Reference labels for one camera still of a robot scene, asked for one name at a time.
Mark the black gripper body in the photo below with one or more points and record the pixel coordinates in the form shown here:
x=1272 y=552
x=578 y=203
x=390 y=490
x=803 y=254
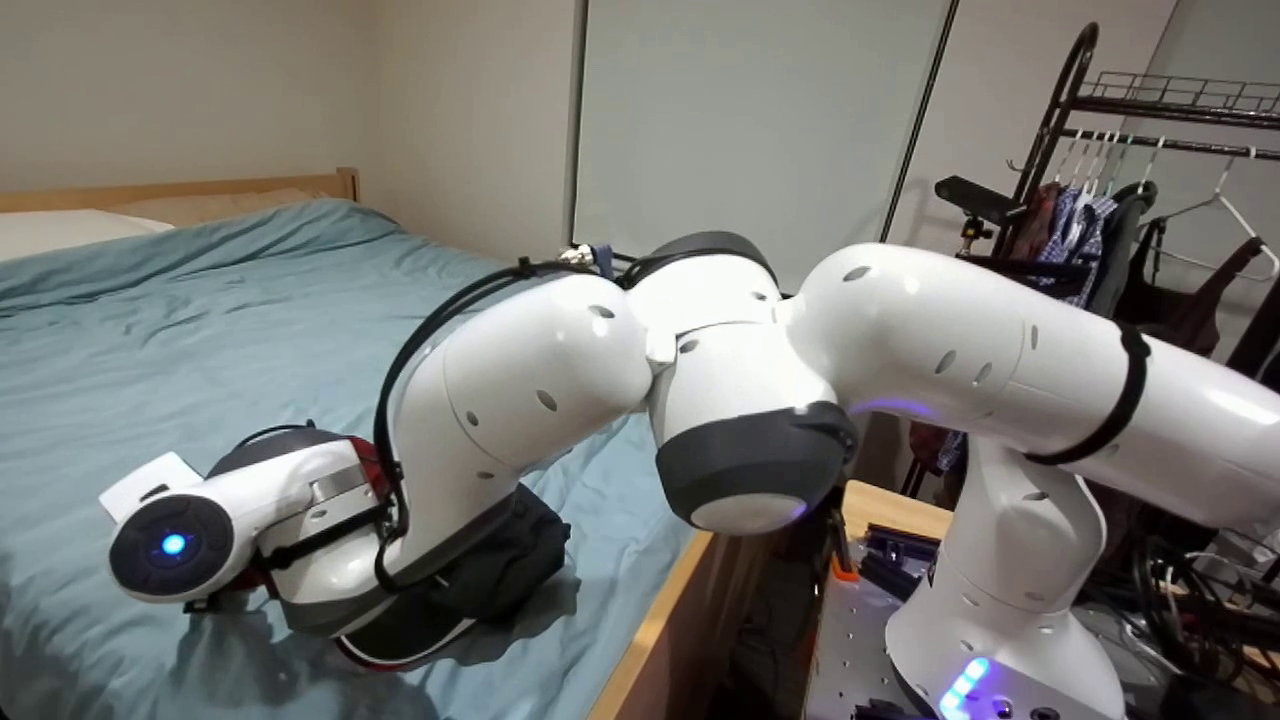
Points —
x=271 y=500

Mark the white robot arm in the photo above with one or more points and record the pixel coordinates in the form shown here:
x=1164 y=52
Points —
x=420 y=526

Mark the black cap with grey brim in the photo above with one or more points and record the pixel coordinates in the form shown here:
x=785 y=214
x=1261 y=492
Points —
x=482 y=574

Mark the blue bed sheet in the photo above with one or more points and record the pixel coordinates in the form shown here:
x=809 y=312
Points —
x=267 y=440

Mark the white pillow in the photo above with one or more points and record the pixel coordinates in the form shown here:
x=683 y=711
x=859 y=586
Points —
x=32 y=233

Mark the metal clothes rack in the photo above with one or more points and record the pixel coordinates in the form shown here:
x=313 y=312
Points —
x=1092 y=243

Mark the wooden bed frame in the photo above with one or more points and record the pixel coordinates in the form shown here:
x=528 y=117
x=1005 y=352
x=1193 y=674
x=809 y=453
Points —
x=665 y=626

